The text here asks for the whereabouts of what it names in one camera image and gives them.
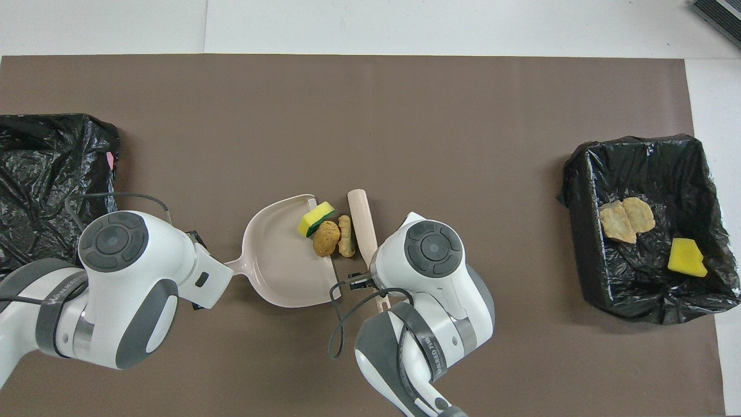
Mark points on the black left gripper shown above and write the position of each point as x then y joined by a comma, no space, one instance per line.
198,238

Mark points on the pale beige rock-like chunk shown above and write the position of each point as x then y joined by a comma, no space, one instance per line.
347,237

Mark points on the brown oval bread piece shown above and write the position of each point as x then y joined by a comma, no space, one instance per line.
326,240

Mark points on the pink hand brush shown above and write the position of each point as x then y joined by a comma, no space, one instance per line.
362,226

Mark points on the notched yellow sponge piece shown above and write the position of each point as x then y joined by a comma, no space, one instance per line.
315,215

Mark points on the pink plastic dustpan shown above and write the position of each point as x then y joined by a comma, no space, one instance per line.
278,266

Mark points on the tan rock-like chunk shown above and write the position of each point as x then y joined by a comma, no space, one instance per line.
616,223

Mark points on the orange striped croissant piece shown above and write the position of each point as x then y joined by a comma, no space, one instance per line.
639,214

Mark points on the yellow sponge wedge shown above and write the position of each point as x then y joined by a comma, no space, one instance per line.
686,258

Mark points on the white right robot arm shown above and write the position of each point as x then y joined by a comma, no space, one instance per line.
451,289

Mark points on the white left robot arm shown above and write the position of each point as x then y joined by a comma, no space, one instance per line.
150,255

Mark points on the bin wrapped in black bag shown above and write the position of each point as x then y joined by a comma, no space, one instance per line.
46,156

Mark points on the open bin with black bag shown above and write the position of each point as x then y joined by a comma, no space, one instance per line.
648,289

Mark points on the brown table mat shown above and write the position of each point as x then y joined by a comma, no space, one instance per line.
347,104

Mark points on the dark ribbed panel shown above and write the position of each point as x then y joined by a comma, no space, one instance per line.
723,14

